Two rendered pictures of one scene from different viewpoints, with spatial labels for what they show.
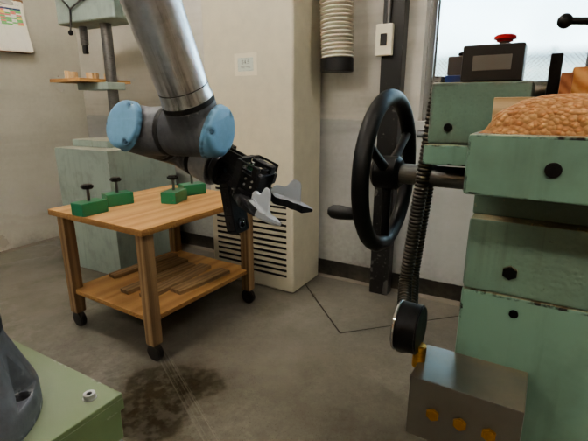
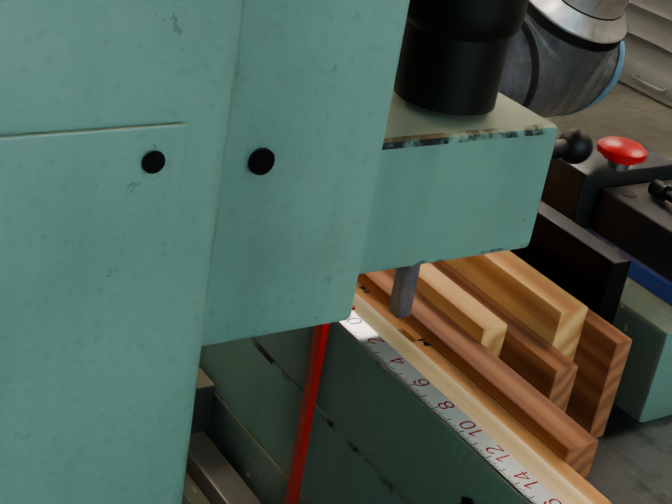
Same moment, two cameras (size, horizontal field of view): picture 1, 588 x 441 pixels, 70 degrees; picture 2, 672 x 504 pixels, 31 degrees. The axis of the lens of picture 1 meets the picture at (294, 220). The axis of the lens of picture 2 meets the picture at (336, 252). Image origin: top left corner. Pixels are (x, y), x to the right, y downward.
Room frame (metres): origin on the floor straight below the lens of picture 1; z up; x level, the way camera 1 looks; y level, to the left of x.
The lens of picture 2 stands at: (0.77, -1.01, 1.27)
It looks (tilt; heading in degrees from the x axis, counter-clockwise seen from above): 26 degrees down; 112
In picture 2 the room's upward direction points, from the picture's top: 10 degrees clockwise
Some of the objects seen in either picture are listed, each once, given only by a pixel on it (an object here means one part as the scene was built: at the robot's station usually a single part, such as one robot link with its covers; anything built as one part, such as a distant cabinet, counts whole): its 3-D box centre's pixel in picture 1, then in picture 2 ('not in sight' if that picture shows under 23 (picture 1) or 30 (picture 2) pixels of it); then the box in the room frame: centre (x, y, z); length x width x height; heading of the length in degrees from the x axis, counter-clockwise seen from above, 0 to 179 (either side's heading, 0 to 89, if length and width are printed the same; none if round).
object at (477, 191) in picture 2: not in sight; (392, 185); (0.57, -0.48, 1.03); 0.14 x 0.07 x 0.09; 59
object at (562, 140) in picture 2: (584, 19); (544, 149); (0.62, -0.40, 1.04); 0.06 x 0.02 x 0.02; 59
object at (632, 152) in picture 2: (505, 38); (622, 150); (0.65, -0.30, 1.02); 0.03 x 0.03 x 0.01
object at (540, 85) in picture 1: (529, 89); (587, 286); (0.66, -0.35, 0.95); 0.09 x 0.07 x 0.09; 149
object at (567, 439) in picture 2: not in sight; (425, 353); (0.60, -0.45, 0.92); 0.25 x 0.02 x 0.05; 149
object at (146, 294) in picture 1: (163, 248); not in sight; (1.76, 0.58, 0.32); 0.66 x 0.57 x 0.64; 148
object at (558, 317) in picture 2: (576, 98); (469, 294); (0.60, -0.39, 0.94); 0.16 x 0.02 x 0.07; 149
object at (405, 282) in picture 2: not in sight; (407, 272); (0.58, -0.46, 0.97); 0.01 x 0.01 x 0.05; 59
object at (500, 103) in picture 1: (517, 112); not in sight; (0.54, -0.28, 0.92); 0.05 x 0.04 x 0.04; 41
